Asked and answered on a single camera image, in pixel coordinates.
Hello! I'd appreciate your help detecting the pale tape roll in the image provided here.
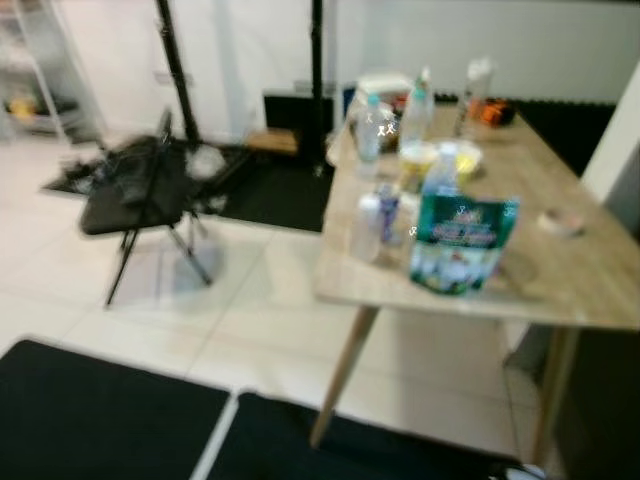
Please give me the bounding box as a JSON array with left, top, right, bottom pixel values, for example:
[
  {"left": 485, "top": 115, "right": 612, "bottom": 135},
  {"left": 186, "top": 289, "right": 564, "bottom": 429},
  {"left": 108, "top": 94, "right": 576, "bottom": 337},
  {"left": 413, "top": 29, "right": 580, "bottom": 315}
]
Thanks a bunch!
[{"left": 538, "top": 207, "right": 587, "bottom": 239}]

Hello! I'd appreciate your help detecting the yellow instant noodle cup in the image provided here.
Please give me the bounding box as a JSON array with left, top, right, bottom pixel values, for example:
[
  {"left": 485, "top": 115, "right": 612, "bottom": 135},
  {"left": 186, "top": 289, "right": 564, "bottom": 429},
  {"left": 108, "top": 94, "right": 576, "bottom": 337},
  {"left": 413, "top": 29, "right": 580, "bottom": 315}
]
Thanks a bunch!
[{"left": 398, "top": 143, "right": 441, "bottom": 193}]

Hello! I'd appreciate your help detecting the black floor mat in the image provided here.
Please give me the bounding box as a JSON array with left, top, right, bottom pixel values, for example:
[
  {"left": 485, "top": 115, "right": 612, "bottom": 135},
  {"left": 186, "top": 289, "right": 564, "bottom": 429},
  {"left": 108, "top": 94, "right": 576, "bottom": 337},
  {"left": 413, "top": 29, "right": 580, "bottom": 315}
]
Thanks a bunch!
[
  {"left": 42, "top": 140, "right": 339, "bottom": 237},
  {"left": 204, "top": 390, "right": 526, "bottom": 480},
  {"left": 0, "top": 338, "right": 233, "bottom": 480}
]

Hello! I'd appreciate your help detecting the low wooden box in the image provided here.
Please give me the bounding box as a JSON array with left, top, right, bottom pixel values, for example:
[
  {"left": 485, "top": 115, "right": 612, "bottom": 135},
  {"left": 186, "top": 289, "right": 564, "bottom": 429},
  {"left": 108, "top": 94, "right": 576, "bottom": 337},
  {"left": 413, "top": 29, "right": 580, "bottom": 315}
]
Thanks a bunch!
[{"left": 246, "top": 127, "right": 301, "bottom": 158}]

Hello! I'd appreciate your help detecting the black folding chair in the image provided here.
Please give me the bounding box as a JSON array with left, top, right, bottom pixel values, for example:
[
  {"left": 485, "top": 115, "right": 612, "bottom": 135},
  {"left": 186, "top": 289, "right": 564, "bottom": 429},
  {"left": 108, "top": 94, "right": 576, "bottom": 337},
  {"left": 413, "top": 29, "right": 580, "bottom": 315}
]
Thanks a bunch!
[{"left": 78, "top": 108, "right": 219, "bottom": 308}]

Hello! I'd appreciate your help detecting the teal cap water bottle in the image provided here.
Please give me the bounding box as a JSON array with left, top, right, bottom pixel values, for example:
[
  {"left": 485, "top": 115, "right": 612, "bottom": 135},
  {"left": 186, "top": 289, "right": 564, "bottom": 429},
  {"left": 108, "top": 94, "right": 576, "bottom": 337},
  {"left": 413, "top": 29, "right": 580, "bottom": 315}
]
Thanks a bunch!
[
  {"left": 399, "top": 68, "right": 435, "bottom": 147},
  {"left": 354, "top": 92, "right": 388, "bottom": 183}
]

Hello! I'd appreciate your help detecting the purple drink can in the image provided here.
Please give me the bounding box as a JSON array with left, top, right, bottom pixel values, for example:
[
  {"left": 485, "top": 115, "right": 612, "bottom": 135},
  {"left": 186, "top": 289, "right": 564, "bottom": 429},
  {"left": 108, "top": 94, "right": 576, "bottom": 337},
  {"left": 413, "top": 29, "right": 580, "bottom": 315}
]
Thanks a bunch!
[{"left": 377, "top": 184, "right": 403, "bottom": 247}]

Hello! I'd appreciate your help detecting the white bowl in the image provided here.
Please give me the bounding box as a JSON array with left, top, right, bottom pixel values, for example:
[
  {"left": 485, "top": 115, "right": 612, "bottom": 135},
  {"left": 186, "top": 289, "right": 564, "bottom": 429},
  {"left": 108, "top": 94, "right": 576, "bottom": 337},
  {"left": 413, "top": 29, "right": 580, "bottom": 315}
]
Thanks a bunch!
[{"left": 440, "top": 140, "right": 486, "bottom": 183}]

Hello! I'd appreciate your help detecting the tall clear tumbler bottle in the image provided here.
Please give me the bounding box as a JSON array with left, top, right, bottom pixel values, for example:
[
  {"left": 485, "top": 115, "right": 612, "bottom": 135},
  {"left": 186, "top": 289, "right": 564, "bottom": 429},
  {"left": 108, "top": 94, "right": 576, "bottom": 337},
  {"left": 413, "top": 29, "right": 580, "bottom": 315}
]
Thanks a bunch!
[{"left": 456, "top": 57, "right": 498, "bottom": 138}]

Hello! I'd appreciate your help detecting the white lidded container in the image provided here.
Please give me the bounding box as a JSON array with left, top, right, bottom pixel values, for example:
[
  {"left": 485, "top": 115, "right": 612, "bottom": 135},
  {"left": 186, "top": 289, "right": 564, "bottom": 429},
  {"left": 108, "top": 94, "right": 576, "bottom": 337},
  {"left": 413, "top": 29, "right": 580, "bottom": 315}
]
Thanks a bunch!
[{"left": 355, "top": 71, "right": 415, "bottom": 101}]

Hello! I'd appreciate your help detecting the white shelf rack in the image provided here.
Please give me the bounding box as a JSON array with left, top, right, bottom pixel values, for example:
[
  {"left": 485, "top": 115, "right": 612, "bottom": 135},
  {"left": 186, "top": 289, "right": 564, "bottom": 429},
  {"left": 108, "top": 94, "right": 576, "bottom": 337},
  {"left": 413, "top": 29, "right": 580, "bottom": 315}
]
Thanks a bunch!
[{"left": 0, "top": 0, "right": 106, "bottom": 149}]

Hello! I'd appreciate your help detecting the small clear bottle white cap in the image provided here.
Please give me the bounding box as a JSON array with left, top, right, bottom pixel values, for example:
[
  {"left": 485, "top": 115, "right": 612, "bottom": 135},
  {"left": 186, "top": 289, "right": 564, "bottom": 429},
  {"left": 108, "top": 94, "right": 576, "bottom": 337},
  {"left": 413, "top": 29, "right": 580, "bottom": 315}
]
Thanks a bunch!
[{"left": 350, "top": 192, "right": 384, "bottom": 265}]

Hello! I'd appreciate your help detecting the blue label water bottle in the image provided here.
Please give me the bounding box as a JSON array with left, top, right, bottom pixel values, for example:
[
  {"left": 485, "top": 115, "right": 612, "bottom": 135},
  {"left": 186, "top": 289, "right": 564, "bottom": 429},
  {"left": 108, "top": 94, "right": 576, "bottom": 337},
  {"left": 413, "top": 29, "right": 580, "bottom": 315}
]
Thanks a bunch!
[{"left": 423, "top": 142, "right": 462, "bottom": 198}]

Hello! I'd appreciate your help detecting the black tripod pole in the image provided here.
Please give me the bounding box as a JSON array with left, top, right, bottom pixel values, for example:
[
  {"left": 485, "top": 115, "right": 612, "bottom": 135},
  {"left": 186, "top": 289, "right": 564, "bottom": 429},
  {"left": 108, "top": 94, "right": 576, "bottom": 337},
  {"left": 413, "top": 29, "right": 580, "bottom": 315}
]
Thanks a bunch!
[
  {"left": 309, "top": 0, "right": 328, "bottom": 176},
  {"left": 153, "top": 0, "right": 203, "bottom": 143}
]

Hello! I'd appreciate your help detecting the orange black tool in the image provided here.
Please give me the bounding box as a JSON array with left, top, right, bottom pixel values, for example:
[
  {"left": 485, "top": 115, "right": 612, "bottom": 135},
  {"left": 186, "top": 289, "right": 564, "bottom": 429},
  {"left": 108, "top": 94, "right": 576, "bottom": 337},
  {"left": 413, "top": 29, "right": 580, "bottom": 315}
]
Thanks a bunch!
[{"left": 474, "top": 98, "right": 518, "bottom": 129}]

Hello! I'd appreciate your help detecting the green white snack pouch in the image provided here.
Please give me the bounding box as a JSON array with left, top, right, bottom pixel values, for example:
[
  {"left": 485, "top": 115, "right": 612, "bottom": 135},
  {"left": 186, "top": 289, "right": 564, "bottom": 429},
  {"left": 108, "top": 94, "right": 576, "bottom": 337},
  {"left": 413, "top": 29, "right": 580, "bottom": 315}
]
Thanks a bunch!
[{"left": 408, "top": 192, "right": 522, "bottom": 298}]

